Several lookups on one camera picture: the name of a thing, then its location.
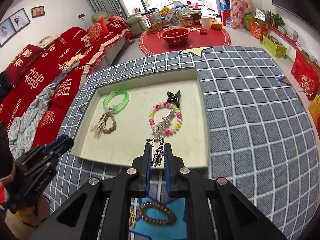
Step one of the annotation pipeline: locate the black hair claw clip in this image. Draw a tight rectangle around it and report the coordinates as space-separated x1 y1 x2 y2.
167 90 181 108

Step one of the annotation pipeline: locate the pink floral gift box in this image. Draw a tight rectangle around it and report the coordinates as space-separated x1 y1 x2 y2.
230 0 251 29

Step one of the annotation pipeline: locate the red plastic colander bowl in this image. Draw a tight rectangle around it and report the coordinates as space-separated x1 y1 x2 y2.
160 28 190 46

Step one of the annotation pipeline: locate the green potted plant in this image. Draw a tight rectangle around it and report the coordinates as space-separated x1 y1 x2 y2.
266 11 285 29

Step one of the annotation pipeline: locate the yellow flower hair tie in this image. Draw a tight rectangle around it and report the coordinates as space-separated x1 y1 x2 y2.
128 209 137 230

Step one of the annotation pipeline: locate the pink yellow bead bracelet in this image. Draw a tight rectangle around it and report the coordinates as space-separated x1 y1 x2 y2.
148 101 183 138

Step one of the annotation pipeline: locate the grey checkered tablecloth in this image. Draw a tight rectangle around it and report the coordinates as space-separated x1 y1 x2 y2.
44 46 319 239

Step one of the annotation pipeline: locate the green plastic bracelet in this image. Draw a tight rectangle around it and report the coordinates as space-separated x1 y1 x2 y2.
102 88 131 114

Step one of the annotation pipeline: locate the brown spiral hair tie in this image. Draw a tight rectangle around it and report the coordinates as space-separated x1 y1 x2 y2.
136 201 178 227

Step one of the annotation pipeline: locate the red square cushion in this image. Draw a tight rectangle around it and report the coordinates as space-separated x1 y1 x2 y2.
87 18 108 43

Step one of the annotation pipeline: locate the beige armchair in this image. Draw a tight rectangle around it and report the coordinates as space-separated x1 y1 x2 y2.
91 11 147 36

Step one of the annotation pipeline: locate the silver charm on bracelet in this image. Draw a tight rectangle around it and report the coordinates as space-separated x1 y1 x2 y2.
157 109 175 130

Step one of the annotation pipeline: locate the red round rug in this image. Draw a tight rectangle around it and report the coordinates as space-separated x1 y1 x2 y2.
138 26 231 56

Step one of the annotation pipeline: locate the grey patterned blanket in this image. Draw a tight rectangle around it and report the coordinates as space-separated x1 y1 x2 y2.
8 59 80 159

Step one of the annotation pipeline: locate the white mug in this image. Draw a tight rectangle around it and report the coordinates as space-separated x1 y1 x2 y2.
200 16 212 29

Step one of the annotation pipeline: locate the green jewelry tray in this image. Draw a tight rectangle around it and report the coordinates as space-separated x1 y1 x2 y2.
71 68 210 168

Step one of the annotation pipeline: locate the silver dangling earring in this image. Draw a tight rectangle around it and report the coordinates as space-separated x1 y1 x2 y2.
146 133 164 167

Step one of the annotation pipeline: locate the tan braided bracelet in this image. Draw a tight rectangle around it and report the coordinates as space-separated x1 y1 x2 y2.
90 112 118 138

